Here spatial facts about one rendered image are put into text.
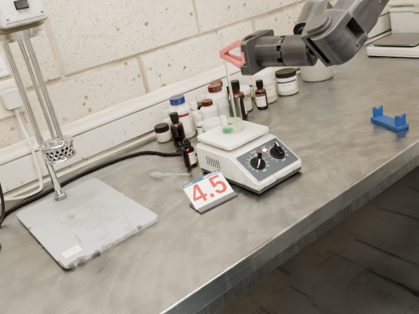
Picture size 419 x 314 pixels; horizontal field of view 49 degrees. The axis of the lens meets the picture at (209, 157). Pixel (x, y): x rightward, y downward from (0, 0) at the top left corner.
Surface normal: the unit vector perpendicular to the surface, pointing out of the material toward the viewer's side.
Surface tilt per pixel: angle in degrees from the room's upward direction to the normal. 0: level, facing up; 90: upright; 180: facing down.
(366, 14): 90
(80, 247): 2
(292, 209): 0
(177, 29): 90
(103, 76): 90
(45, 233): 0
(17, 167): 90
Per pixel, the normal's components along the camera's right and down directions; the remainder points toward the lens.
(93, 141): 0.61, 0.22
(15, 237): -0.18, -0.90
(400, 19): -0.75, 0.44
